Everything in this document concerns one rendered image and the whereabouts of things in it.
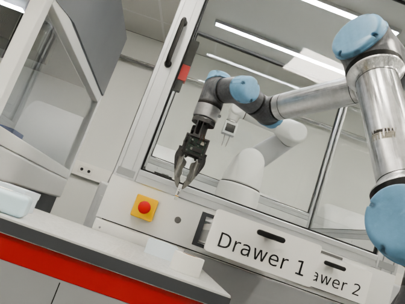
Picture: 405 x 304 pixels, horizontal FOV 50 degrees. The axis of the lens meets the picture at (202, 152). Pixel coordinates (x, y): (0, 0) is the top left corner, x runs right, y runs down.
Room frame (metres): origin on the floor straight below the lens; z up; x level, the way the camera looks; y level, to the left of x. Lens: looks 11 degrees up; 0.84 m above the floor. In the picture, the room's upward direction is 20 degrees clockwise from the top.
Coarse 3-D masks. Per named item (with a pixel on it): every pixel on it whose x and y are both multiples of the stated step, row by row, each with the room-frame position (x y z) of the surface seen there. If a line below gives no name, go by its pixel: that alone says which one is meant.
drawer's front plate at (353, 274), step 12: (324, 264) 1.45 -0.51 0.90; (348, 264) 1.45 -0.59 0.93; (324, 276) 1.45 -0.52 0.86; (336, 276) 1.45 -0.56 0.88; (348, 276) 1.45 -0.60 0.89; (360, 276) 1.45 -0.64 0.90; (324, 288) 1.45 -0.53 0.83; (348, 288) 1.45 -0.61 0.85; (360, 288) 1.45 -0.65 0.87; (360, 300) 1.45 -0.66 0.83
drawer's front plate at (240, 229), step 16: (224, 224) 1.11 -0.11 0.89; (240, 224) 1.11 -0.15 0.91; (256, 224) 1.11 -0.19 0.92; (208, 240) 1.11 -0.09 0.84; (224, 240) 1.11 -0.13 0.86; (240, 240) 1.11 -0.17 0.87; (256, 240) 1.11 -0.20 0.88; (272, 240) 1.11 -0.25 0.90; (288, 240) 1.12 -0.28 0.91; (304, 240) 1.12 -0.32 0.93; (224, 256) 1.11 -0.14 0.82; (240, 256) 1.11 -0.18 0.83; (272, 256) 1.11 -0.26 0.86; (288, 256) 1.12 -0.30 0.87; (304, 256) 1.12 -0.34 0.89; (272, 272) 1.11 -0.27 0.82; (288, 272) 1.12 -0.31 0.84; (304, 272) 1.12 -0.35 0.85
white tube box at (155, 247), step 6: (150, 240) 1.17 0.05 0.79; (156, 240) 1.29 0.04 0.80; (150, 246) 1.17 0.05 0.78; (156, 246) 1.17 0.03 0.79; (162, 246) 1.17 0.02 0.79; (168, 246) 1.17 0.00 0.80; (174, 246) 1.29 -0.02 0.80; (150, 252) 1.17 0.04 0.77; (156, 252) 1.17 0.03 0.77; (162, 252) 1.17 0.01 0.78; (168, 252) 1.17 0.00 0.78; (162, 258) 1.17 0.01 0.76; (168, 258) 1.17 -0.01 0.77
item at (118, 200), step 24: (120, 192) 1.43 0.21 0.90; (144, 192) 1.43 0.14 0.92; (120, 216) 1.43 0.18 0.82; (168, 216) 1.44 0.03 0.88; (192, 216) 1.44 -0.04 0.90; (168, 240) 1.44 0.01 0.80; (192, 240) 1.44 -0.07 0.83; (240, 264) 1.45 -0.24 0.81; (360, 264) 1.47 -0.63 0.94; (312, 288) 1.46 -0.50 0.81; (384, 288) 1.48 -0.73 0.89
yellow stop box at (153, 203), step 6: (138, 198) 1.39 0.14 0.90; (144, 198) 1.39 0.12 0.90; (150, 198) 1.39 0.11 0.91; (138, 204) 1.39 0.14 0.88; (150, 204) 1.39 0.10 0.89; (156, 204) 1.39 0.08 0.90; (132, 210) 1.39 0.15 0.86; (138, 210) 1.39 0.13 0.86; (150, 210) 1.39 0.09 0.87; (138, 216) 1.39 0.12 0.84; (144, 216) 1.39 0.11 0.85; (150, 216) 1.39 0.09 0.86
